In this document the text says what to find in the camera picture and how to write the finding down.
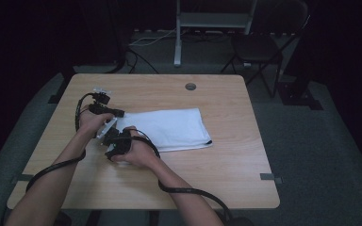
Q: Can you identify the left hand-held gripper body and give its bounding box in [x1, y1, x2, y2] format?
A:
[89, 88, 112, 115]

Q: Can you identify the person's right hand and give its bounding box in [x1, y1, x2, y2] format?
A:
[111, 125, 159, 169]

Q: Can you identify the white printed tank top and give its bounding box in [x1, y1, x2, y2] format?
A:
[116, 107, 214, 153]

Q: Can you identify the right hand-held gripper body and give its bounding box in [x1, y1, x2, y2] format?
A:
[95, 117, 133, 160]

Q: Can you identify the black stand foot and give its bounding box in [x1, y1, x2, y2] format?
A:
[47, 65, 77, 105]

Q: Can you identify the person's left hand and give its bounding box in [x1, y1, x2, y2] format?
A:
[78, 109, 114, 136]

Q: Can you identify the black stand with flat base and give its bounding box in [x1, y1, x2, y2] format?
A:
[277, 0, 324, 111]

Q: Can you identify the black table leg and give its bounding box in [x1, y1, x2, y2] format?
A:
[148, 210, 160, 226]
[85, 210, 102, 226]

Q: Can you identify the grey metal stand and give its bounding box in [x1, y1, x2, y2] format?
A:
[173, 0, 258, 68]

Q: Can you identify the right hand-held gripper black cable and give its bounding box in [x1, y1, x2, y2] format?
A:
[131, 128, 234, 224]

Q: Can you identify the black folding chair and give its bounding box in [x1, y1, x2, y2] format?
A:
[221, 0, 311, 99]

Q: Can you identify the black floor cable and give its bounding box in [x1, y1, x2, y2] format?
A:
[126, 48, 160, 75]

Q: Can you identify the white floor cable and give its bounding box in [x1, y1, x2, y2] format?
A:
[128, 27, 187, 48]

